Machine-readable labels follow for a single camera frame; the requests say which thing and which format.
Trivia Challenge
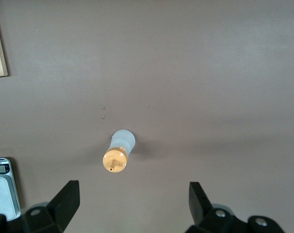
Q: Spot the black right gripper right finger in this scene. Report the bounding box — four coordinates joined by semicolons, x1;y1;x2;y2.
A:
184;181;286;233

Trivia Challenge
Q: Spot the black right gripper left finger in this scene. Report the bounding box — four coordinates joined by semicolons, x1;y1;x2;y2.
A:
0;180;81;233

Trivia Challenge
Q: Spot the translucent sauce bottle orange cap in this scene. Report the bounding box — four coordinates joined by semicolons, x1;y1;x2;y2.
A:
102;129;137;173

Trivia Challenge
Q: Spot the silver digital kitchen scale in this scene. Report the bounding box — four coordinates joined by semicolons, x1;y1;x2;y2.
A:
0;157;21;220

